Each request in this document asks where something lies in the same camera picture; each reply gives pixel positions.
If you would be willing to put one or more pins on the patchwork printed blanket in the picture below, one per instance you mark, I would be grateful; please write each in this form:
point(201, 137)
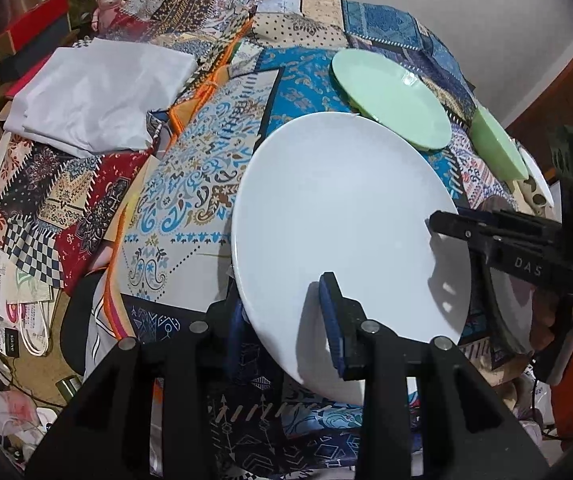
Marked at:
point(191, 185)

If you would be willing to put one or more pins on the black bag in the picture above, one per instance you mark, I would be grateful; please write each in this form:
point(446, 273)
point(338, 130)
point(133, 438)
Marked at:
point(79, 320)

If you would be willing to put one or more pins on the small white plate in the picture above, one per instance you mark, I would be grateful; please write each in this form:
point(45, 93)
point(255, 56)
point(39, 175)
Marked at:
point(538, 180)

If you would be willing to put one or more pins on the brown wooden door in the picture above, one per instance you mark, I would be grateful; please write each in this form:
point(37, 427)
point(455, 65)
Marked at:
point(566, 80)

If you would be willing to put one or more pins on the green plate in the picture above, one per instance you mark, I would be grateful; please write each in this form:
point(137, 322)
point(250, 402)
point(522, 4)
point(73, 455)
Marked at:
point(391, 95)

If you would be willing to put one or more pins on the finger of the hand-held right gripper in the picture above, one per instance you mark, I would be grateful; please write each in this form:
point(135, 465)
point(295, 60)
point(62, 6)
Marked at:
point(526, 217)
point(466, 232)

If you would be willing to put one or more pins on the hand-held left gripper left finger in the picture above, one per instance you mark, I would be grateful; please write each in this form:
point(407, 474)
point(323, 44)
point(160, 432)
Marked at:
point(224, 330)

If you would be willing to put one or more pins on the white folded cloth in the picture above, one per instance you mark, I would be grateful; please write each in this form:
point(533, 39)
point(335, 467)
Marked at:
point(96, 95)

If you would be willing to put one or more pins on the white plastic bag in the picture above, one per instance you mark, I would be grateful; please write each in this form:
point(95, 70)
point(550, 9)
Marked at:
point(6, 407)

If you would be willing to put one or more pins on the green bowl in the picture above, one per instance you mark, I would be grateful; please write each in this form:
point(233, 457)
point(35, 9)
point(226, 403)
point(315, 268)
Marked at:
point(496, 145)

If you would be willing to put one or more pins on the red box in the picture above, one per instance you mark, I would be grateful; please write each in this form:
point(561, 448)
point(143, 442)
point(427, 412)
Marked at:
point(36, 17)

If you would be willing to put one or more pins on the small tin can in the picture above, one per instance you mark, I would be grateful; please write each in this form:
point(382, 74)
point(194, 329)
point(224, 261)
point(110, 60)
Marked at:
point(69, 387)

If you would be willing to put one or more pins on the small black box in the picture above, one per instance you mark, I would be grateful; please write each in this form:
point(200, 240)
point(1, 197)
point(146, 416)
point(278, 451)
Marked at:
point(11, 344)

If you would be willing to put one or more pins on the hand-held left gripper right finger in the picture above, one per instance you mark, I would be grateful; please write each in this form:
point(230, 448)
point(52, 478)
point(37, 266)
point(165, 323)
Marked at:
point(331, 310)

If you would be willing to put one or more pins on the person's right hand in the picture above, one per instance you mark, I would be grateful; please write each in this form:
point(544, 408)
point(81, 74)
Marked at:
point(546, 315)

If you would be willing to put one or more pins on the large round plate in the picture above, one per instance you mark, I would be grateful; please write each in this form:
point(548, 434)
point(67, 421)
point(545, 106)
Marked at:
point(346, 200)

